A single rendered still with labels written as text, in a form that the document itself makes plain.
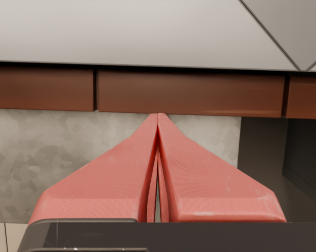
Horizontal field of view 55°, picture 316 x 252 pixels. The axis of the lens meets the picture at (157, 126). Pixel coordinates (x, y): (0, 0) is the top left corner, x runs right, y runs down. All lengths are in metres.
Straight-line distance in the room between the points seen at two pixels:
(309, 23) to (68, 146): 0.35
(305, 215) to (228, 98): 1.11
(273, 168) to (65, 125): 0.93
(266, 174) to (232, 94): 0.97
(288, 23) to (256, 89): 0.07
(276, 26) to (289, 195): 1.09
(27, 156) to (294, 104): 0.37
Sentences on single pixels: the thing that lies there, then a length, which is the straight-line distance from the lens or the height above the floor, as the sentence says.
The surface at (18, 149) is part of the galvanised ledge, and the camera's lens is 0.50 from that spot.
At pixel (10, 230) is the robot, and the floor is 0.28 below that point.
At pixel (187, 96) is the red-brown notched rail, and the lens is 0.29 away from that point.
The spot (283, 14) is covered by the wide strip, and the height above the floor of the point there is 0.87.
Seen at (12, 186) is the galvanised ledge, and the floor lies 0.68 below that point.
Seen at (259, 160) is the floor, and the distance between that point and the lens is 1.22.
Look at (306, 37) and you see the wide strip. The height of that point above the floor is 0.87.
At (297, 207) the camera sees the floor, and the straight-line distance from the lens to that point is 1.34.
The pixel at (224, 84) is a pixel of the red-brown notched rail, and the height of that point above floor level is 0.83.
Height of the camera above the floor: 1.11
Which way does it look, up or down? 80 degrees down
